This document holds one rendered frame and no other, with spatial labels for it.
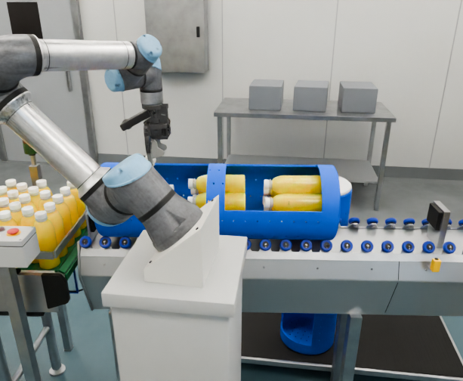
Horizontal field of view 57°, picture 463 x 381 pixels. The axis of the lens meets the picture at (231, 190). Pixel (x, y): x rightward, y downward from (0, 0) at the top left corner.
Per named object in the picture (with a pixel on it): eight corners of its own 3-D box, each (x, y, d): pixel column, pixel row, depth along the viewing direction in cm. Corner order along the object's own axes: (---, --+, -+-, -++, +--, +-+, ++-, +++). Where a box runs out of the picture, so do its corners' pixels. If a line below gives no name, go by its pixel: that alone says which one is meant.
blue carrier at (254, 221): (335, 255, 156) (344, 183, 144) (97, 251, 158) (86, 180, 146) (322, 217, 182) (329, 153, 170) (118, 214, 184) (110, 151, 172)
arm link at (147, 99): (137, 93, 139) (143, 88, 147) (138, 106, 141) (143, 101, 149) (160, 93, 139) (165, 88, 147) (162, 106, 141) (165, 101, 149)
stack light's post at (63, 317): (71, 351, 240) (36, 166, 197) (63, 351, 240) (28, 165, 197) (73, 346, 244) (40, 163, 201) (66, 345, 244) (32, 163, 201)
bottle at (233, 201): (244, 199, 163) (195, 199, 164) (244, 188, 158) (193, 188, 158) (243, 215, 159) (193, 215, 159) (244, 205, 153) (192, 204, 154)
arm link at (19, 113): (131, 224, 110) (-48, 60, 96) (108, 238, 120) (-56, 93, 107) (155, 193, 117) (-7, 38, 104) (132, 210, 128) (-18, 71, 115)
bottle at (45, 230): (62, 264, 157) (54, 219, 150) (41, 271, 154) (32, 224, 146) (57, 256, 163) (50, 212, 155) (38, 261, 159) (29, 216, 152)
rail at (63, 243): (56, 258, 153) (55, 251, 152) (54, 258, 153) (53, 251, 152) (93, 209, 190) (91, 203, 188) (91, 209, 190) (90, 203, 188)
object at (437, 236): (442, 248, 164) (451, 212, 158) (432, 248, 164) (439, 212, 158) (432, 235, 173) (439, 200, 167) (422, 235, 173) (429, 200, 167)
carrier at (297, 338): (291, 312, 249) (271, 343, 226) (301, 170, 214) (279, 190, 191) (340, 329, 236) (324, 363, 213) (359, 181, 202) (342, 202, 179)
